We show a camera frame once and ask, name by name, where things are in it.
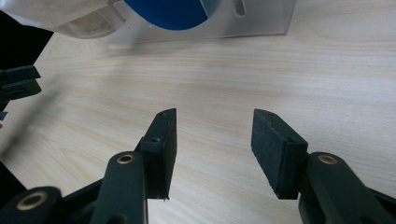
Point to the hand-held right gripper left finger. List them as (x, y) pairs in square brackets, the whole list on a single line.
[(162, 155)]

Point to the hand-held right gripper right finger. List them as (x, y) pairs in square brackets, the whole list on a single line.
[(277, 155)]

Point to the white cap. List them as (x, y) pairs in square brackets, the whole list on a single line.
[(62, 15)]

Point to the clear acrylic rack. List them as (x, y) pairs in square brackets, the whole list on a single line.
[(249, 21)]

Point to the blue cap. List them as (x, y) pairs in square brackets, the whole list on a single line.
[(168, 14)]

